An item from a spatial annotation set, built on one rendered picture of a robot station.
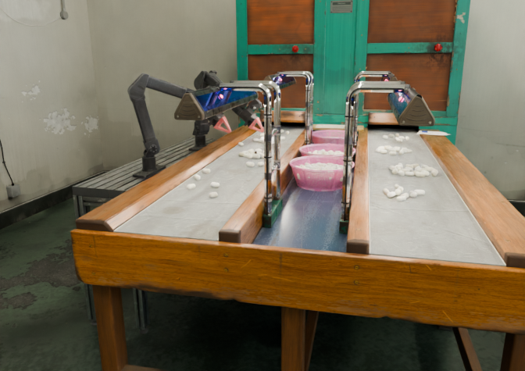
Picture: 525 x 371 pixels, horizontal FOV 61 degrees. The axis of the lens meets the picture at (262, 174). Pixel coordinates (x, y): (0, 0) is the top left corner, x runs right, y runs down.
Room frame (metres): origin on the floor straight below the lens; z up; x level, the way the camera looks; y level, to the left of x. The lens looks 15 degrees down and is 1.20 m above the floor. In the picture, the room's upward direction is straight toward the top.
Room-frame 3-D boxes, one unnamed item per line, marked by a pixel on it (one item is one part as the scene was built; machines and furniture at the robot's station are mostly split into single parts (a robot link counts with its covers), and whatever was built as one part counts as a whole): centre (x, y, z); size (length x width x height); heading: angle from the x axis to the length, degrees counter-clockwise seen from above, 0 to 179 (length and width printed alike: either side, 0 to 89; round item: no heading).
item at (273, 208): (1.42, 0.04, 0.90); 0.20 x 0.19 x 0.45; 167
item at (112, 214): (2.02, 0.26, 0.67); 1.81 x 0.12 x 0.19; 167
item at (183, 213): (1.97, 0.06, 0.73); 1.81 x 0.30 x 0.02; 167
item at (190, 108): (1.44, 0.12, 1.08); 0.62 x 0.08 x 0.07; 167
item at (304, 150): (2.06, -0.31, 0.72); 0.27 x 0.27 x 0.10
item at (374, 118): (2.67, -0.80, 0.83); 0.30 x 0.06 x 0.07; 77
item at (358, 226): (1.86, -0.43, 0.71); 1.81 x 0.05 x 0.11; 167
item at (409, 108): (1.31, -0.42, 1.08); 0.62 x 0.08 x 0.07; 167
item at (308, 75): (2.36, -0.17, 0.90); 0.20 x 0.19 x 0.45; 167
